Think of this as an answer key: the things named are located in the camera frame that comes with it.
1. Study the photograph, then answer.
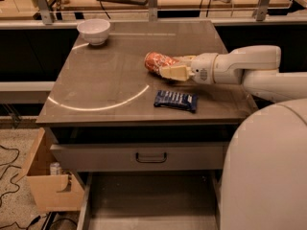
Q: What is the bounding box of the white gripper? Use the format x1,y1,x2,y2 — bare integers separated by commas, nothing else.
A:
159,53,218,84

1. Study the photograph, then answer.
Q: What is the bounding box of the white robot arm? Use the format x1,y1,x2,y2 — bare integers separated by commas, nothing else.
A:
158,45,307,230

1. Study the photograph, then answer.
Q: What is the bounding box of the grey drawer cabinet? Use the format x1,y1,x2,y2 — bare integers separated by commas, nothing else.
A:
35,20,263,230

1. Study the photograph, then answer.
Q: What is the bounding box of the open grey middle drawer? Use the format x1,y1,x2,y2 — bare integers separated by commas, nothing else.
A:
77,171,219,230

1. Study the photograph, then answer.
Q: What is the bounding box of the small white can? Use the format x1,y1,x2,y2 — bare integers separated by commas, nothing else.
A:
50,162,61,175

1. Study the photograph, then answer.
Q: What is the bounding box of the blue snack bar packet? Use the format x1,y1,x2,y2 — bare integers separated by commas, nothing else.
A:
153,90,198,112

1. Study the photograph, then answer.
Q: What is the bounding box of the white ceramic bowl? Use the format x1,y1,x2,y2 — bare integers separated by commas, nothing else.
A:
77,19,110,45

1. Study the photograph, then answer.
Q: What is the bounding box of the wooden desk behind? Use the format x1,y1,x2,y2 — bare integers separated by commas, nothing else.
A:
0,0,258,20

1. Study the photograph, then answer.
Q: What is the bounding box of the cardboard box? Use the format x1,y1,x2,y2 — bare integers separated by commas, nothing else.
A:
15,128,84,212

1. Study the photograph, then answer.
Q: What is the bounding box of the black floor cable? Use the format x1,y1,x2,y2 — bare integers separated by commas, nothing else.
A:
0,144,42,230

